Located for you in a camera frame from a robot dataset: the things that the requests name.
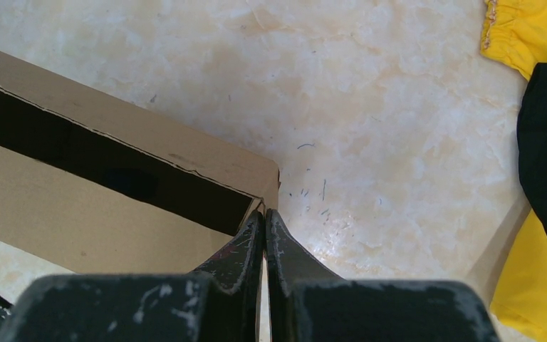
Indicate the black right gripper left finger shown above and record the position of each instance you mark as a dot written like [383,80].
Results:
[217,301]

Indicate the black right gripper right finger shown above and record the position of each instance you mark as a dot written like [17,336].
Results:
[309,302]

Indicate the brown cardboard box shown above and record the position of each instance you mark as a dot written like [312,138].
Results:
[98,185]

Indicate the yellow cloth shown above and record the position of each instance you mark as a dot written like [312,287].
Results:
[515,34]

